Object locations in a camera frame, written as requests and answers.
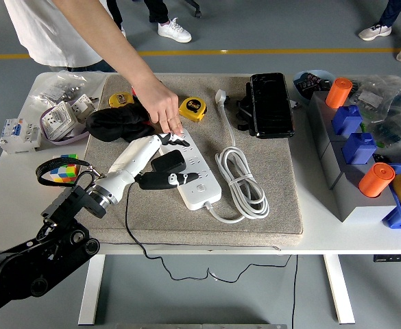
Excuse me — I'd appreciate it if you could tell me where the person's left hand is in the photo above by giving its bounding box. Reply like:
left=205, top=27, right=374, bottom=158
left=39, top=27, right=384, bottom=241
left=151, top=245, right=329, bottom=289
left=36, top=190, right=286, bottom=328
left=138, top=80, right=184, bottom=135

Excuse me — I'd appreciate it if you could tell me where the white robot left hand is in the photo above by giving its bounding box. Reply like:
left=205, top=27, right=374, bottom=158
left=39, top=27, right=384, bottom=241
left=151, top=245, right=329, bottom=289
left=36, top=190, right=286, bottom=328
left=99, top=132, right=201, bottom=204

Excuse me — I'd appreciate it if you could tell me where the black power adapter plug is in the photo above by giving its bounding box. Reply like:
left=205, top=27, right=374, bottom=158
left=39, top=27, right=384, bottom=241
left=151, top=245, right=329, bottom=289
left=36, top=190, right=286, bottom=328
left=151, top=149, right=187, bottom=174

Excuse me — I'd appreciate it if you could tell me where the thin black adapter cord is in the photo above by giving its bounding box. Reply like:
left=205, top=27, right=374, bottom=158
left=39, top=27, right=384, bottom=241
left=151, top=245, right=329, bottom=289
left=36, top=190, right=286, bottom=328
left=125, top=181, right=292, bottom=284

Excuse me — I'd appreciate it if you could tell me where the white power strip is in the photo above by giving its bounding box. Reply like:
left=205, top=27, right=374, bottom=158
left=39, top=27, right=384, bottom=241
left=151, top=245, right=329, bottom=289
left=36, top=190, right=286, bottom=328
left=160, top=130, right=223, bottom=211

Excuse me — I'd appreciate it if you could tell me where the yellow 5m tape measure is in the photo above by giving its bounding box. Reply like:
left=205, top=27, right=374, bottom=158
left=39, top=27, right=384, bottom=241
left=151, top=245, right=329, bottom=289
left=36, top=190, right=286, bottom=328
left=178, top=97, right=208, bottom=123

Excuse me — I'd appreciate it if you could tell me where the round yellow black tape measure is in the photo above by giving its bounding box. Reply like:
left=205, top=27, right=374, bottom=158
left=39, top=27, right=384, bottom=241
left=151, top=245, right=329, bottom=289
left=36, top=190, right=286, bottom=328
left=108, top=92, right=136, bottom=109

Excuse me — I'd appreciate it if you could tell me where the pale purple bowl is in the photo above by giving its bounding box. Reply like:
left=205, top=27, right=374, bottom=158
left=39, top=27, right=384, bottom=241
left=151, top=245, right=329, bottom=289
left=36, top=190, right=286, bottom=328
left=39, top=109, right=90, bottom=147

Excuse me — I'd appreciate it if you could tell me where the grey-brown fabric mat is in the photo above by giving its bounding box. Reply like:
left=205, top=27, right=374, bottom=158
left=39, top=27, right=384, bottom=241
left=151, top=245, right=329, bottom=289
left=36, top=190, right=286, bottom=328
left=78, top=73, right=306, bottom=248

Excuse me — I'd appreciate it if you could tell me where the black table control panel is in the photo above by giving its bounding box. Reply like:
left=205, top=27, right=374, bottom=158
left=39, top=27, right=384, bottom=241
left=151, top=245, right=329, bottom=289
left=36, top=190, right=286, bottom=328
left=373, top=253, right=401, bottom=264

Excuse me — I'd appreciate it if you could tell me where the person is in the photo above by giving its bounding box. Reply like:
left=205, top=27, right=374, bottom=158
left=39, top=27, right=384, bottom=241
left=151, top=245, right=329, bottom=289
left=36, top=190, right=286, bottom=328
left=3, top=0, right=117, bottom=73
left=358, top=0, right=401, bottom=64
left=106, top=0, right=193, bottom=44

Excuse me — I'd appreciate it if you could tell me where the white table leg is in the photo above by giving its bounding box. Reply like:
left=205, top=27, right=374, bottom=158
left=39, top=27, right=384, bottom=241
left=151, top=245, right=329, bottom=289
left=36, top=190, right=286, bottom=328
left=77, top=254, right=106, bottom=326
left=323, top=254, right=356, bottom=325

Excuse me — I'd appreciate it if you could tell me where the clear bag of small hardware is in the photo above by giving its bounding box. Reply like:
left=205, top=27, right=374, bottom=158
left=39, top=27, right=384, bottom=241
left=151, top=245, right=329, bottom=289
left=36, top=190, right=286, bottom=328
left=30, top=70, right=106, bottom=114

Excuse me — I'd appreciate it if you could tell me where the black office chair base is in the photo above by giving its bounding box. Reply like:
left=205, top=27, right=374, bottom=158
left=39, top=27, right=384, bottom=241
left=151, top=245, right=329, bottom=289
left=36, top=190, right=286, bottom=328
left=178, top=0, right=203, bottom=19

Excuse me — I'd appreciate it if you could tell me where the glossy black flat device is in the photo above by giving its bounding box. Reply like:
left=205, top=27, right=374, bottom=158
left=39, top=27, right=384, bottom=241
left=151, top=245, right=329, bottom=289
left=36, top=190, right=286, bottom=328
left=250, top=72, right=295, bottom=140

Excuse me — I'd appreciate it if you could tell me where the blue plastic bin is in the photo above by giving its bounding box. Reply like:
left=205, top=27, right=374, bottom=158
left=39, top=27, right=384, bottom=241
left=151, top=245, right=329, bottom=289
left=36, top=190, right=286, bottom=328
left=381, top=162, right=401, bottom=230

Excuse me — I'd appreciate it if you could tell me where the white circuit breaker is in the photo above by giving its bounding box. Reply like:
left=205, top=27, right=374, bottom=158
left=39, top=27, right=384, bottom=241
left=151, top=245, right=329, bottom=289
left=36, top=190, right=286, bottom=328
left=0, top=117, right=42, bottom=154

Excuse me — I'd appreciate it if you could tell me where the grey block base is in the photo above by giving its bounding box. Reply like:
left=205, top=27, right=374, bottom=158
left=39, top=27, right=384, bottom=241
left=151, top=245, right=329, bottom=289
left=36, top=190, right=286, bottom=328
left=306, top=90, right=398, bottom=223

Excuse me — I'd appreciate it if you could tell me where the light blue bowl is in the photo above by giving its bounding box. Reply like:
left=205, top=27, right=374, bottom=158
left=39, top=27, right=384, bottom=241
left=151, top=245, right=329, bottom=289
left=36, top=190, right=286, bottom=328
left=292, top=70, right=337, bottom=103

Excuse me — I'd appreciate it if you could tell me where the orange plastic cylinder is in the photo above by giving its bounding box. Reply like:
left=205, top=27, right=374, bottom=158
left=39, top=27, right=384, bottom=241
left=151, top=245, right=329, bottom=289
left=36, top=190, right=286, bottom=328
left=325, top=77, right=354, bottom=109
left=358, top=162, right=396, bottom=199

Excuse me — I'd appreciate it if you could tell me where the dark printed packet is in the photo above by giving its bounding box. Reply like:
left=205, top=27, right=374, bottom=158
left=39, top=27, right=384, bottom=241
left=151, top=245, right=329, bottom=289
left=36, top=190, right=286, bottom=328
left=295, top=73, right=335, bottom=95

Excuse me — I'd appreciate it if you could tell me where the blue plastic block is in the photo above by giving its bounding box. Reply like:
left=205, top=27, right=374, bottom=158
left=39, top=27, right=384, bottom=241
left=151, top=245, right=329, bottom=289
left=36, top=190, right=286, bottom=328
left=331, top=104, right=363, bottom=136
left=342, top=132, right=378, bottom=165

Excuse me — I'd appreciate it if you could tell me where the clear bag of electronic parts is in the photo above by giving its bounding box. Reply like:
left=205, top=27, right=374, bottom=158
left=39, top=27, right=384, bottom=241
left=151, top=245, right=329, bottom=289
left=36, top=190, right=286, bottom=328
left=349, top=75, right=401, bottom=162

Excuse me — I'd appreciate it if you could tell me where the white power strip cord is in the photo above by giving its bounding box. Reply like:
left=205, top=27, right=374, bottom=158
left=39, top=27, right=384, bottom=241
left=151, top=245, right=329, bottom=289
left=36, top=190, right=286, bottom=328
left=206, top=88, right=270, bottom=224

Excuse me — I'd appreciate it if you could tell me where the white wall socket panel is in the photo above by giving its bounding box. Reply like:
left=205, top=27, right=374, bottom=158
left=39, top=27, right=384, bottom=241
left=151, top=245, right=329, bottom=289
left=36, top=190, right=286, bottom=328
left=70, top=93, right=98, bottom=123
left=40, top=101, right=80, bottom=142

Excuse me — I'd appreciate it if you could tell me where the black hanging cable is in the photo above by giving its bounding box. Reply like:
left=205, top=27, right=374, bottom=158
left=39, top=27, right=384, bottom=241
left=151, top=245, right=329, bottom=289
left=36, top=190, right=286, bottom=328
left=291, top=254, right=299, bottom=329

